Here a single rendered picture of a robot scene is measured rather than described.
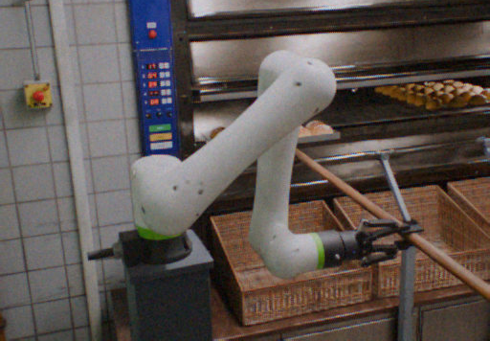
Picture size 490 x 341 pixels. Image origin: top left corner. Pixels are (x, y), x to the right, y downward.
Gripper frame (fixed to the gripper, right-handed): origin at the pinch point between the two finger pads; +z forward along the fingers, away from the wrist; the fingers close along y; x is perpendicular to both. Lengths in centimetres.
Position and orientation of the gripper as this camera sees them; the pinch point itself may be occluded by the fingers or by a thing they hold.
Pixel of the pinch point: (409, 236)
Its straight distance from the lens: 162.0
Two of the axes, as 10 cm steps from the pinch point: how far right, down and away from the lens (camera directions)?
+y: 0.3, 9.6, 2.9
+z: 9.6, -1.1, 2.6
